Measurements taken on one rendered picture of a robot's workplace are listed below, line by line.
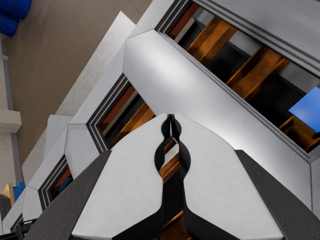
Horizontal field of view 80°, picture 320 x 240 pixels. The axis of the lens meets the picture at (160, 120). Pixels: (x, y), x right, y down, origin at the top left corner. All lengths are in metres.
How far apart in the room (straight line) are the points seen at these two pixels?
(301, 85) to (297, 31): 0.20
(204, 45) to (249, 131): 0.43
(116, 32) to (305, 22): 0.78
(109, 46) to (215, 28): 0.52
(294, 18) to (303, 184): 0.34
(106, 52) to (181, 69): 0.56
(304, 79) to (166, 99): 0.39
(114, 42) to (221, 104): 0.69
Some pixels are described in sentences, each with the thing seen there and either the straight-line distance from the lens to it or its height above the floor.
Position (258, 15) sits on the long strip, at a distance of 0.56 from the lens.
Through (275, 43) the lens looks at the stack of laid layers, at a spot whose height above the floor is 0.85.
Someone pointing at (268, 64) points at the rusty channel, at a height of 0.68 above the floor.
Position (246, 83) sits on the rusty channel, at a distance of 0.69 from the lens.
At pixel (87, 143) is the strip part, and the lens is 0.80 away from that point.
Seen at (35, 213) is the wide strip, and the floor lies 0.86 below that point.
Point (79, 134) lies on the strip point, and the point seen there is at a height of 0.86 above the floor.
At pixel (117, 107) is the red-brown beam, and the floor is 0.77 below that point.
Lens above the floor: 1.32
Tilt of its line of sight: 54 degrees down
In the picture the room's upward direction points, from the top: 75 degrees counter-clockwise
